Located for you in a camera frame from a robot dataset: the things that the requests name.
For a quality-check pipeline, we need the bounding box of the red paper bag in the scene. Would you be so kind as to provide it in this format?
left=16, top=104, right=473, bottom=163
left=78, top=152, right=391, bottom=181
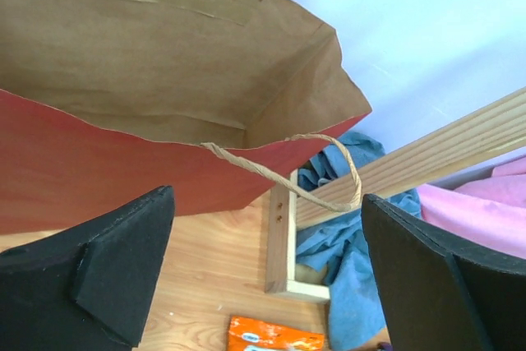
left=1, top=0, right=371, bottom=233

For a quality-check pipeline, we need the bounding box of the orange Fox's candy bag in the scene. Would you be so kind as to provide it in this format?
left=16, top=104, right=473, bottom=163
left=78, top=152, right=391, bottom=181
left=227, top=316, right=325, bottom=351

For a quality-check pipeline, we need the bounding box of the blue crumpled shirt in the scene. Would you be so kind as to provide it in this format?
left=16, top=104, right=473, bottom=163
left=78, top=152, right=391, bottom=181
left=296, top=130, right=422, bottom=350

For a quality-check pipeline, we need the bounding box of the wooden rack frame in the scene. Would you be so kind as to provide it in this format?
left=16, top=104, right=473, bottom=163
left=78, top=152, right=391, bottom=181
left=265, top=89, right=525, bottom=303

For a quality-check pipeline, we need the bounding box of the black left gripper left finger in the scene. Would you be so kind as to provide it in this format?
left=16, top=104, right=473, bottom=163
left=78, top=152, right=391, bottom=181
left=1, top=186, right=175, bottom=350

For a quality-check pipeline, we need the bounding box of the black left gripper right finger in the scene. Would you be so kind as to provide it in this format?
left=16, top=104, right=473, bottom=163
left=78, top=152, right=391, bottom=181
left=362, top=194, right=525, bottom=351

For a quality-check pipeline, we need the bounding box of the pink t-shirt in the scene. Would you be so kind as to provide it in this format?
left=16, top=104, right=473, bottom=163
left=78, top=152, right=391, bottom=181
left=417, top=158, right=525, bottom=258

